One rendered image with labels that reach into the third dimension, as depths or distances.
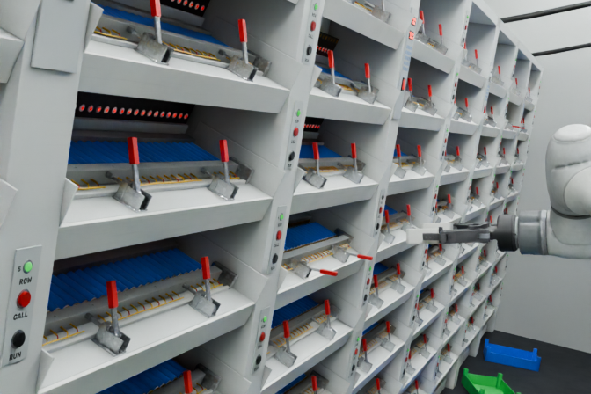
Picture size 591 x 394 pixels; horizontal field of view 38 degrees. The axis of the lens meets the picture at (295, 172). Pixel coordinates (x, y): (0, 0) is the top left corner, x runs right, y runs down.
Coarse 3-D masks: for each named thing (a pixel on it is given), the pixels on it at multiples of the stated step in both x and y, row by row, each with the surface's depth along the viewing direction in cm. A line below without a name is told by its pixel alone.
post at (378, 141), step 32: (416, 0) 214; (352, 32) 215; (352, 64) 215; (384, 64) 212; (320, 128) 218; (352, 128) 215; (384, 128) 212; (384, 160) 214; (352, 224) 216; (352, 288) 216; (352, 352) 219; (352, 384) 225
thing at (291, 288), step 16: (320, 208) 218; (336, 224) 217; (352, 240) 215; (368, 240) 214; (352, 256) 208; (288, 272) 174; (352, 272) 209; (288, 288) 164; (304, 288) 175; (320, 288) 188
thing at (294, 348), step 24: (288, 312) 199; (312, 312) 205; (336, 312) 216; (360, 312) 215; (288, 336) 177; (312, 336) 198; (336, 336) 205; (288, 360) 176; (312, 360) 189; (264, 384) 159
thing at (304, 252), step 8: (328, 240) 202; (336, 240) 205; (344, 240) 210; (304, 248) 186; (312, 248) 189; (320, 248) 193; (328, 248) 200; (288, 256) 175; (296, 256) 179; (304, 256) 185
